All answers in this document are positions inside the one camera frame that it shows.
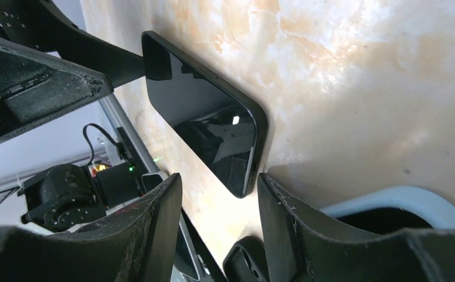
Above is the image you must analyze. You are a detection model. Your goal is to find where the black phone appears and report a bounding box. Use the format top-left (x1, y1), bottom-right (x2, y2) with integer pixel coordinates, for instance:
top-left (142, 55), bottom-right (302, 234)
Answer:
top-left (141, 31), bottom-right (269, 198)

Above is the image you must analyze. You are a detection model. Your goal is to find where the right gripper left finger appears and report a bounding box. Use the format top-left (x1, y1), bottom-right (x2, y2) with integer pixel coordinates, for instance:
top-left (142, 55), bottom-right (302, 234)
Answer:
top-left (0, 173), bottom-right (182, 281)

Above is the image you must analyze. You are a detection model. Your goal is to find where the black phone case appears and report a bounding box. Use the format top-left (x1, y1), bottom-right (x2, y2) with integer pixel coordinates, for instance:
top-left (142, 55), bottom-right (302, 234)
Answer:
top-left (222, 236), bottom-right (270, 282)

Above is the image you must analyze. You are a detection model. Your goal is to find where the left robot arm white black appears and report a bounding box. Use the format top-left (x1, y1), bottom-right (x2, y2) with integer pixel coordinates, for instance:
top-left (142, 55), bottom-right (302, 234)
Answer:
top-left (0, 1), bottom-right (144, 234)

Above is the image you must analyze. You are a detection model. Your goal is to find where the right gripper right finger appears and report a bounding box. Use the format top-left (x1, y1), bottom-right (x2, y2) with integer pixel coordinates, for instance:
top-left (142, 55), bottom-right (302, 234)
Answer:
top-left (257, 173), bottom-right (455, 281)

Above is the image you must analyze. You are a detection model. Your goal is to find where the light blue phone case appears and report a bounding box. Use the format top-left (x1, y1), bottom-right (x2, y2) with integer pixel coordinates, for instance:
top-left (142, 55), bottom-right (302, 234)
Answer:
top-left (320, 186), bottom-right (455, 229)

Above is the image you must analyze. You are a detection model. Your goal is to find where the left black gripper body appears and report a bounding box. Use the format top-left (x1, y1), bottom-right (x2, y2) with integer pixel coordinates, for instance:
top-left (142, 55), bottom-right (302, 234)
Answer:
top-left (0, 0), bottom-right (146, 150)

